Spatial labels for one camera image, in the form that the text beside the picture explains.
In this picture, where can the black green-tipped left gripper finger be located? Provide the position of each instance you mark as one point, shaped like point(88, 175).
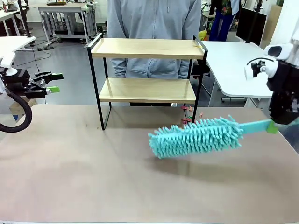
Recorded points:
point(57, 76)
point(54, 89)

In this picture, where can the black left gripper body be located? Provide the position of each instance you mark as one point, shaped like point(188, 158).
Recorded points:
point(16, 80)

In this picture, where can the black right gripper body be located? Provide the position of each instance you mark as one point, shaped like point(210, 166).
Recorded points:
point(285, 93)

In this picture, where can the teal chenille duster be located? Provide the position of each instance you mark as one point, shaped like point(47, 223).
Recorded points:
point(194, 140)

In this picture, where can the person's left forearm grey sleeve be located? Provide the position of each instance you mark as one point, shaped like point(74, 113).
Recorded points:
point(185, 68)

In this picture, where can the person's right forearm grey sleeve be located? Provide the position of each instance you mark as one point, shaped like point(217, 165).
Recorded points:
point(119, 67)

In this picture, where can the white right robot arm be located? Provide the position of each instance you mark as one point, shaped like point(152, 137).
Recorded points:
point(286, 52)

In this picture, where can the black-framed two-tier wooden shelf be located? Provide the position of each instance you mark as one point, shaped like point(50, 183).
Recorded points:
point(147, 52)

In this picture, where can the brown cardboard box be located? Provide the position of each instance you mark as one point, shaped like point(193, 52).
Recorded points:
point(18, 107)

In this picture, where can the white desk with rounded edge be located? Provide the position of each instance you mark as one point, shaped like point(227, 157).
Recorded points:
point(14, 42)

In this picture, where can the black stand pole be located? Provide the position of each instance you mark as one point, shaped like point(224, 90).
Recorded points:
point(23, 16)

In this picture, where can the white table with red items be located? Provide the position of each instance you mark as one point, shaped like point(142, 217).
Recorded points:
point(7, 15)

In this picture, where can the grey-framed workbench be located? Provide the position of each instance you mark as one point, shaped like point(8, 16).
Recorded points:
point(63, 9)

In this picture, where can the black monitor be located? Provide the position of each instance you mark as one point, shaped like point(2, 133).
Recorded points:
point(251, 23)

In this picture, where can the large red paper scrap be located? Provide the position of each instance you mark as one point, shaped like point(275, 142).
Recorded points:
point(187, 120)

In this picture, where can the black office chair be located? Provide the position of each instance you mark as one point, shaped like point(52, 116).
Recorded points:
point(202, 68)

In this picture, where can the bystander in blue trousers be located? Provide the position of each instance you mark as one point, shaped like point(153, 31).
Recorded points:
point(223, 21)

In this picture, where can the flat yellow paper scrap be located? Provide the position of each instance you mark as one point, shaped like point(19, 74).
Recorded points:
point(198, 46)

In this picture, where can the yellow-green bag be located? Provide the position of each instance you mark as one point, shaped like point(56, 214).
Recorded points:
point(203, 35)

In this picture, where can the person torso in grey hoodie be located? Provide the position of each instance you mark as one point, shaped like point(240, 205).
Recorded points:
point(154, 21)

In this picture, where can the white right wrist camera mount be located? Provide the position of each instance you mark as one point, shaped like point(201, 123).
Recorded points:
point(250, 72)

